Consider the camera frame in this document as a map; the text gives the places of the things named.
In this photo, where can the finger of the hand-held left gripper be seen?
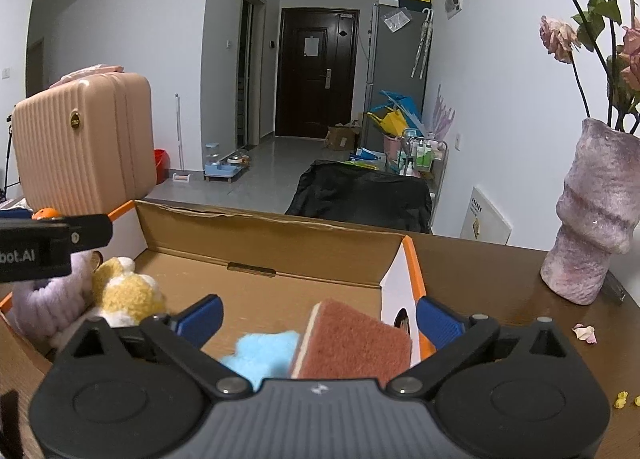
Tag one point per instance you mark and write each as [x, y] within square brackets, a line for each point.
[90, 234]

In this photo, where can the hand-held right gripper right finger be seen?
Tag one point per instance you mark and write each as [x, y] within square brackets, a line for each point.
[440, 321]

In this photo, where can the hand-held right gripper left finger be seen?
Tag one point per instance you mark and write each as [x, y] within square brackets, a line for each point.
[200, 319]

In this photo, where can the lilac fluffy headband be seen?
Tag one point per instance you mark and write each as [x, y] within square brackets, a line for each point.
[35, 299]

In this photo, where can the blue plush toy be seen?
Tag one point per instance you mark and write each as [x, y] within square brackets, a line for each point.
[265, 351]

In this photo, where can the white yellow alpaca plush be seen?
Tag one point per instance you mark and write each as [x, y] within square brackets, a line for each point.
[130, 296]

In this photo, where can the brown scouring sponge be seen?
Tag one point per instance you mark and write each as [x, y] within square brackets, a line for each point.
[350, 344]

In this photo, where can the red orange cardboard box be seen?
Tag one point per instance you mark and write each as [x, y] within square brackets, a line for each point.
[300, 249]

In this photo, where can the orange fruit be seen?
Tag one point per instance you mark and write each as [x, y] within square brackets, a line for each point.
[45, 212]

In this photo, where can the pink ribbed suitcase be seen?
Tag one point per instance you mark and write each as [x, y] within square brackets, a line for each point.
[80, 149]

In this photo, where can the red bin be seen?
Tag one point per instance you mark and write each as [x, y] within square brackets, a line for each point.
[161, 166]

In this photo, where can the black tripod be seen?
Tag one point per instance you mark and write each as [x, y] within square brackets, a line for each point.
[8, 149]

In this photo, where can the white flat board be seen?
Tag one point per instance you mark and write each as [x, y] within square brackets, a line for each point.
[487, 219]

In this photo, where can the white mop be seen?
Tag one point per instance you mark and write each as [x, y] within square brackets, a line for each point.
[178, 139]

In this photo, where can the fallen rose petal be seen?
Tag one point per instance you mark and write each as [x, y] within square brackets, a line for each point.
[584, 332]

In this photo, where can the blue pet feeder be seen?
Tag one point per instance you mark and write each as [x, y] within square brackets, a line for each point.
[220, 166]

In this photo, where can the black cloth covered chair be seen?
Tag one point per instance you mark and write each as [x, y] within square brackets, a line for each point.
[360, 196]

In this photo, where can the pale pink cloth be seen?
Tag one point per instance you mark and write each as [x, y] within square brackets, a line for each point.
[87, 73]

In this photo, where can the metal cart with bottles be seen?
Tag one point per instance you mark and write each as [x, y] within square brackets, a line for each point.
[422, 154]

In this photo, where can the black flat object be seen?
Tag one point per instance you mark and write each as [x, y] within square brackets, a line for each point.
[614, 289]

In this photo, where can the pink bucket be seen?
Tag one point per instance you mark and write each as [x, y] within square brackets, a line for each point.
[391, 146]

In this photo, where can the purple textured vase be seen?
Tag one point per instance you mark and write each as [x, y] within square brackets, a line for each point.
[595, 214]

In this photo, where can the scattered yellow crumbs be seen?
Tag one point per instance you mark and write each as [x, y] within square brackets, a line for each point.
[620, 399]

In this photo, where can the yellow bag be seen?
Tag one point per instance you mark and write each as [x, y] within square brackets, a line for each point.
[392, 123]

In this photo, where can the purple feather decoration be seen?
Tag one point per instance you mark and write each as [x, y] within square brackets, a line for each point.
[442, 114]

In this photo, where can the brown cardboard carton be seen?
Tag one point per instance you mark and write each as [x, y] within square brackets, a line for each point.
[342, 138]

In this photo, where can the dark wooden door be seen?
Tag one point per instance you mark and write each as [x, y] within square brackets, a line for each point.
[300, 104]

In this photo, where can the grey refrigerator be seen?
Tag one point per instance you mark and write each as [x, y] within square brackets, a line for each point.
[385, 64]

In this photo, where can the white folded umbrella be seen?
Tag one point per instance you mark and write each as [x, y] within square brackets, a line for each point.
[422, 44]

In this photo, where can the white paper notice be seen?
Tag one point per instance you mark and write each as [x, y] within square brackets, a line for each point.
[312, 46]

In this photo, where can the clear plastic bag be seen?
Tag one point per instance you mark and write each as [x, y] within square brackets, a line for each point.
[397, 20]

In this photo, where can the bunch of dried pink roses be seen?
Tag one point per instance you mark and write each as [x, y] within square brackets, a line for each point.
[557, 36]

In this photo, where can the side door frame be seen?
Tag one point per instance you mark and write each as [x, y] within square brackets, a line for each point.
[247, 89]

